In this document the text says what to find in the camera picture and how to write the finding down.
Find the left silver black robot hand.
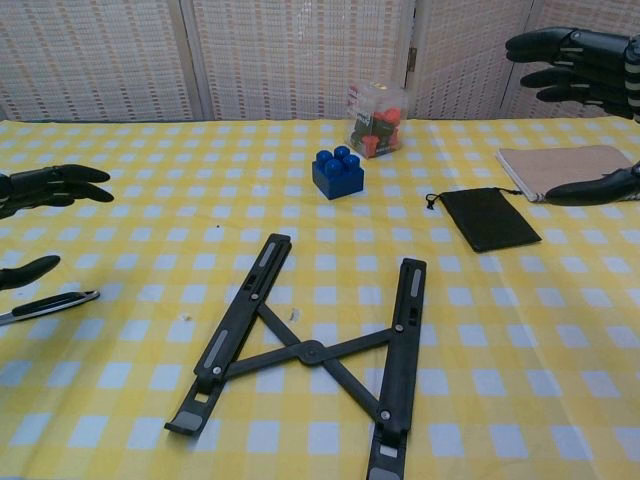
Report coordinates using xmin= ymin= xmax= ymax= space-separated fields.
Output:
xmin=0 ymin=163 xmax=115 ymax=292

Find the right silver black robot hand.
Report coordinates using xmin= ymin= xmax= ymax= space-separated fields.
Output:
xmin=505 ymin=27 xmax=640 ymax=207

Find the black folding laptop stand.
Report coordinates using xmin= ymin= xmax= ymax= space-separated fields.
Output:
xmin=164 ymin=233 xmax=429 ymax=480

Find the yellow checked tablecloth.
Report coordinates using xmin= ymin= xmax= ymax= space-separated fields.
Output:
xmin=0 ymin=115 xmax=640 ymax=480

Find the kraft spiral notebook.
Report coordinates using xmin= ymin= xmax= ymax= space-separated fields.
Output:
xmin=495 ymin=144 xmax=636 ymax=204

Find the blue toy building block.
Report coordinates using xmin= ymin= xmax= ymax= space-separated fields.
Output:
xmin=312 ymin=145 xmax=362 ymax=201

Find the beige woven folding screen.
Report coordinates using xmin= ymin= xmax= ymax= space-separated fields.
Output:
xmin=0 ymin=0 xmax=640 ymax=122

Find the black drawstring pouch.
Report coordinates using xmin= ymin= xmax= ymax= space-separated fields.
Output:
xmin=424 ymin=187 xmax=543 ymax=254

